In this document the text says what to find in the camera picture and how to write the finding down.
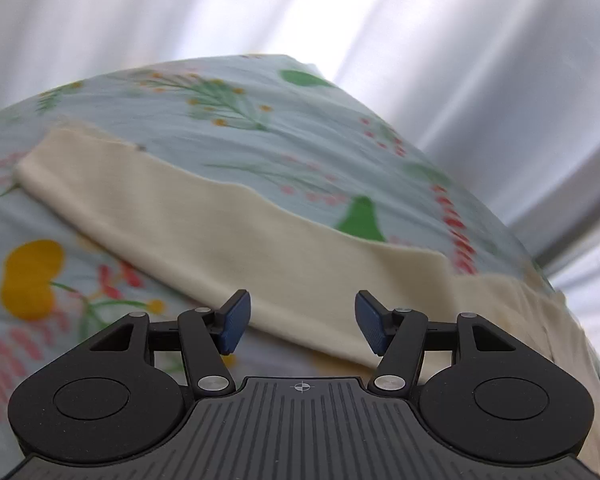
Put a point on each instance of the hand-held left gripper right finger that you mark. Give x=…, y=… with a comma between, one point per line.
x=371, y=321

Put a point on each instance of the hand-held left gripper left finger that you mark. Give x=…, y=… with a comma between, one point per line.
x=235, y=320

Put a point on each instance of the cream knit garment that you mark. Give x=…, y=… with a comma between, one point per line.
x=180, y=220

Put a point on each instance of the floral printed bedsheet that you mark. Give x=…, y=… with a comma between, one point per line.
x=280, y=125

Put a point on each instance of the white curtain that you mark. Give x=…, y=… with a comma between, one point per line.
x=430, y=35

